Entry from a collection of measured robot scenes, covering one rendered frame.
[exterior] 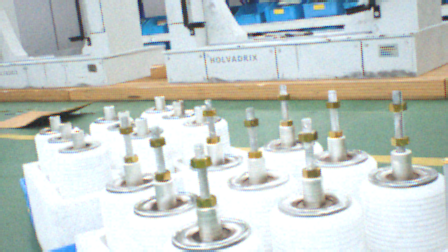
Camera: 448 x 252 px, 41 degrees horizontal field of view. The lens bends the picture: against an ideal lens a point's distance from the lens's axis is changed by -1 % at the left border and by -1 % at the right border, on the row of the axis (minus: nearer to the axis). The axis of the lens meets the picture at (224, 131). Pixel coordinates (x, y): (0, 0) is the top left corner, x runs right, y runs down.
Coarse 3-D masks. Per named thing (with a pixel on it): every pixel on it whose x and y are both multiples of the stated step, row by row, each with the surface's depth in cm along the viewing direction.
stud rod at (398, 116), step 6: (396, 96) 64; (396, 102) 64; (396, 114) 64; (402, 114) 64; (396, 120) 65; (402, 120) 65; (396, 126) 65; (402, 126) 65; (396, 132) 65; (402, 132) 65; (396, 150) 66; (402, 150) 65
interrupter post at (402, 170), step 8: (392, 152) 66; (408, 152) 65; (392, 160) 65; (400, 160) 65; (408, 160) 65; (392, 168) 66; (400, 168) 65; (408, 168) 65; (400, 176) 65; (408, 176) 65
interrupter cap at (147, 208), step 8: (176, 192) 70; (184, 192) 70; (144, 200) 69; (152, 200) 69; (176, 200) 68; (184, 200) 67; (192, 200) 67; (136, 208) 66; (144, 208) 66; (152, 208) 67; (176, 208) 65; (184, 208) 64; (192, 208) 65; (144, 216) 64; (152, 216) 63; (160, 216) 63
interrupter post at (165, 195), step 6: (168, 180) 66; (156, 186) 66; (162, 186) 65; (168, 186) 66; (156, 192) 66; (162, 192) 66; (168, 192) 66; (174, 192) 66; (156, 198) 66; (162, 198) 66; (168, 198) 66; (174, 198) 66; (162, 204) 66; (168, 204) 66; (174, 204) 66
